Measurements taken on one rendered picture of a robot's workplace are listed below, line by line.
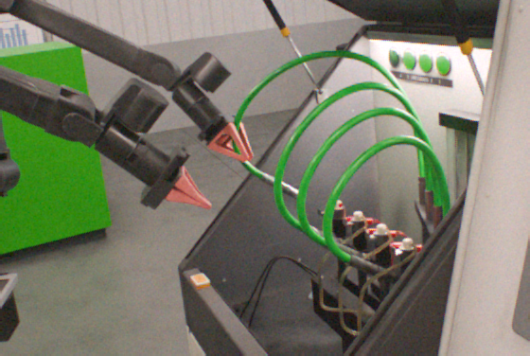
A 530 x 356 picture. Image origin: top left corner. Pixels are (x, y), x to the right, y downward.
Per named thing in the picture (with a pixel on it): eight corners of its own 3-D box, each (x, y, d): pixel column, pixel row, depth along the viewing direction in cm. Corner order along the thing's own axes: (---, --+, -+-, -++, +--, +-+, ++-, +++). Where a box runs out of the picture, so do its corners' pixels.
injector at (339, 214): (326, 305, 136) (318, 209, 130) (347, 298, 137) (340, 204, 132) (332, 311, 133) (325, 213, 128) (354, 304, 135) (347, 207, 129)
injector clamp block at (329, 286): (316, 342, 141) (309, 276, 137) (357, 329, 144) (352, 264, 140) (407, 433, 110) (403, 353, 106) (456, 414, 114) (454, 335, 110)
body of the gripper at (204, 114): (240, 119, 140) (217, 95, 141) (222, 120, 130) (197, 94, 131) (220, 141, 141) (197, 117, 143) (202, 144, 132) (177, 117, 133)
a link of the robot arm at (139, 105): (61, 109, 103) (57, 128, 96) (103, 50, 101) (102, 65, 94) (125, 149, 108) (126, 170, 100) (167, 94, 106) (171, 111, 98)
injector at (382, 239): (366, 340, 121) (360, 234, 116) (390, 332, 123) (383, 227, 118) (375, 347, 119) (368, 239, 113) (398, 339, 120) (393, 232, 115)
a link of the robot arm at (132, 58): (3, 8, 145) (-23, 1, 135) (13, -15, 145) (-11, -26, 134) (176, 92, 143) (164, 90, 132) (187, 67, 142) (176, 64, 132)
